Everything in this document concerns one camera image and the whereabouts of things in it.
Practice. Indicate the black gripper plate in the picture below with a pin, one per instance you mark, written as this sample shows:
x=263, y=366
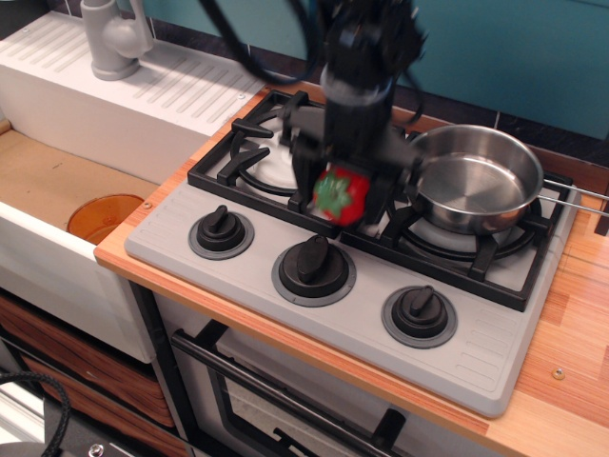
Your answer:
x=354, y=132

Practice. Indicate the red plastic toy strawberry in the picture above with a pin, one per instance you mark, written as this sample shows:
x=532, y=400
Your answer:
x=340, y=195

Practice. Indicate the grey toy stove top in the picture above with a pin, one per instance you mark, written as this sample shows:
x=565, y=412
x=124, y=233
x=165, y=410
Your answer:
x=477, y=368

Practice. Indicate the black middle stove knob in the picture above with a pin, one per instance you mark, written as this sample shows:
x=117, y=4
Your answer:
x=314, y=273

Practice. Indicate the black stove knob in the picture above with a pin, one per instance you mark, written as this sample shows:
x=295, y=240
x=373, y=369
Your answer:
x=419, y=317
x=314, y=273
x=221, y=234

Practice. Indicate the black left stove knob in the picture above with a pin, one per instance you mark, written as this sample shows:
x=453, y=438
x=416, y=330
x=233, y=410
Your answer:
x=221, y=234

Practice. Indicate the black right stove knob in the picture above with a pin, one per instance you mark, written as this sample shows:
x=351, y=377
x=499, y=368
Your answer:
x=419, y=317

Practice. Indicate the black left burner grate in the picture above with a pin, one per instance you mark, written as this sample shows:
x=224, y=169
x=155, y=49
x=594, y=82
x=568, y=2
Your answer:
x=252, y=166

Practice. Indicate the black burner grate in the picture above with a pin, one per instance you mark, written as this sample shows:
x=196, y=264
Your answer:
x=513, y=268
x=252, y=166

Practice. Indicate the stainless steel saucepan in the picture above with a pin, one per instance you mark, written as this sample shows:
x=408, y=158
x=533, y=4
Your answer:
x=475, y=180

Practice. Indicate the black right burner grate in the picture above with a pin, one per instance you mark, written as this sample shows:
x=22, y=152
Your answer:
x=513, y=268

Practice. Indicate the grey toy faucet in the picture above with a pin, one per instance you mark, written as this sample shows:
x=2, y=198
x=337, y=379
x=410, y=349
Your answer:
x=115, y=43

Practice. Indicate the white toy sink unit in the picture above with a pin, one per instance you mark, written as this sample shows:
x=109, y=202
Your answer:
x=68, y=137

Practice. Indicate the wooden drawer fronts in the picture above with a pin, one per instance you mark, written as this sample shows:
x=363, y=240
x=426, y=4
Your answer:
x=113, y=390

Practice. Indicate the oven door with black handle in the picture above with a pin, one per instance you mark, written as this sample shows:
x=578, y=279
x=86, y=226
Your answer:
x=272, y=405

